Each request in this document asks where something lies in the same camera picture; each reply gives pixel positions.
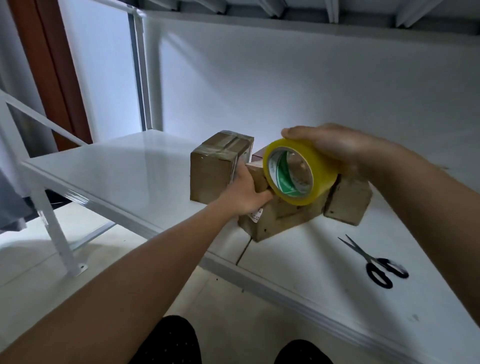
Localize person's left hand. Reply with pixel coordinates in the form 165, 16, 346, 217
214, 162, 276, 220

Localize black handled scissors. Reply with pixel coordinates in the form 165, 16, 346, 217
337, 234, 411, 291

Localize white metal shelf rack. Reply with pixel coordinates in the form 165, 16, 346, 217
0, 0, 480, 364

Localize long cardboard box white label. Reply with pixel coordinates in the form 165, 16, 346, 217
189, 129, 255, 206

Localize perforated white metal rack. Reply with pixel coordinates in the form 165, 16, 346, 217
0, 88, 117, 277

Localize grey curtain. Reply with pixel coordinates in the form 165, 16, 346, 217
0, 168, 35, 234

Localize yellow tape roll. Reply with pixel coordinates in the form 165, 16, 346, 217
261, 137, 342, 207

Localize person's black trousers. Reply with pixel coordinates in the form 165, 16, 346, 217
129, 314, 335, 364

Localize person's left forearm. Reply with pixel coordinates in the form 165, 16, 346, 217
0, 206, 237, 364

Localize person's right hand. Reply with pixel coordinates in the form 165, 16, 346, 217
280, 123, 399, 181

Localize small cardboard box red label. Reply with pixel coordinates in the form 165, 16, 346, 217
323, 174, 374, 227

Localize person's right forearm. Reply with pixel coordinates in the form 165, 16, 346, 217
371, 146, 480, 327

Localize red-brown door frame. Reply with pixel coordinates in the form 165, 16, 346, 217
7, 0, 93, 151

